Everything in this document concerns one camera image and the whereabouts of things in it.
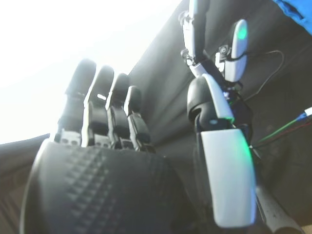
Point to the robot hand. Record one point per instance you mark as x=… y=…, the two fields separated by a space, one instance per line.
x=102 y=185

